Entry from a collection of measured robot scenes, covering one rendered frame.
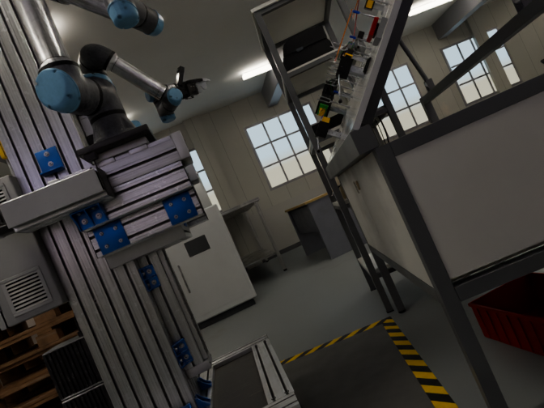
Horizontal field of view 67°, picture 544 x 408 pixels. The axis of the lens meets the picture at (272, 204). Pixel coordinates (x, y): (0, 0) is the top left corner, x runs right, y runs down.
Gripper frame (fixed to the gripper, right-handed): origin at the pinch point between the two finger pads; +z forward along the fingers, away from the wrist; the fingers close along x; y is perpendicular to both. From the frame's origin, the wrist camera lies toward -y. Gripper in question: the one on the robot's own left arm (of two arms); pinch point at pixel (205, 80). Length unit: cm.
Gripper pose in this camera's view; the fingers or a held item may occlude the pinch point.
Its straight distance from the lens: 238.9
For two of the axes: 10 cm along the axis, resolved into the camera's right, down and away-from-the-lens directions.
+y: 3.3, 9.4, 0.9
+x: 5.6, -1.2, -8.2
